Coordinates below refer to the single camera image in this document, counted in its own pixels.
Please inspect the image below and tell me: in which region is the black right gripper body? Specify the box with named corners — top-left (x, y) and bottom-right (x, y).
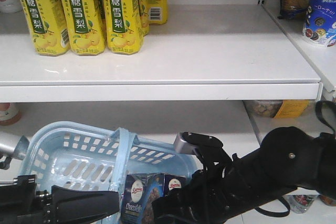
top-left (152, 170), bottom-right (236, 223)

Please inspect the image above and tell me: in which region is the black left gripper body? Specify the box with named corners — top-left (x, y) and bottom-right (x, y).
top-left (14, 175), bottom-right (52, 223)

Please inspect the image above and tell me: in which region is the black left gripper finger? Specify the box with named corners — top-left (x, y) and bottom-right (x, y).
top-left (51, 185), bottom-right (120, 223)

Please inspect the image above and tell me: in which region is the light blue plastic basket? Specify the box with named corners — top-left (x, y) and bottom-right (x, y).
top-left (19, 121), bottom-right (198, 224)

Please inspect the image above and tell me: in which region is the chocolate cookie box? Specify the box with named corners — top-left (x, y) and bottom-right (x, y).
top-left (120, 173), bottom-right (187, 223)

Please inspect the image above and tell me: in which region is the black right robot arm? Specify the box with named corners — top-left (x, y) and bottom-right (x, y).
top-left (152, 126), bottom-right (335, 223)

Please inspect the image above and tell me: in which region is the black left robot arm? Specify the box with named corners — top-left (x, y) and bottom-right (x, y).
top-left (1, 175), bottom-right (120, 223)

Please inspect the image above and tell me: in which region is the clear water bottle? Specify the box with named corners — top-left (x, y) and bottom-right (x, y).
top-left (284, 195), bottom-right (318, 214)

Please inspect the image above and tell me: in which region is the orange drink bottle lower shelf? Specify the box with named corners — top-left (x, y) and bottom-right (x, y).
top-left (1, 103), bottom-right (22, 126)

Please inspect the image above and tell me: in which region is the clear biscuit tub yellow label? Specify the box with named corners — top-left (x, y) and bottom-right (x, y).
top-left (244, 100), bottom-right (315, 119)

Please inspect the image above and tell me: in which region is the white supermarket shelving unit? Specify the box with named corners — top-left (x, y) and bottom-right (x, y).
top-left (1, 0), bottom-right (335, 155)

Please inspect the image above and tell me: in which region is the blue cookie cup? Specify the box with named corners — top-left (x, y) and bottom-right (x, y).
top-left (302, 0), bottom-right (335, 47)

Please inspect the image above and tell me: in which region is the pear drink bottle left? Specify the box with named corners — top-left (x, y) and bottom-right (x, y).
top-left (20, 0), bottom-right (70, 56)

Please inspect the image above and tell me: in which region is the pear drink bottle middle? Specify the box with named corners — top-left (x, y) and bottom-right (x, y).
top-left (61, 0), bottom-right (106, 56)

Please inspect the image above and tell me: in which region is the pear drink bottle right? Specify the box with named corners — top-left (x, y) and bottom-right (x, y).
top-left (103, 0), bottom-right (143, 55)

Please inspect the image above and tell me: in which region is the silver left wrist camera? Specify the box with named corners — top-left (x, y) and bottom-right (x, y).
top-left (1, 133), bottom-right (29, 160)

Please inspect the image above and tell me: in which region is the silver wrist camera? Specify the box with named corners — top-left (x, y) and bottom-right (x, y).
top-left (173, 132), bottom-right (223, 155)
top-left (1, 133), bottom-right (29, 160)

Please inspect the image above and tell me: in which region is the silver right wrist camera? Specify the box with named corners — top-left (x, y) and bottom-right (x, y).
top-left (173, 132), bottom-right (223, 155)

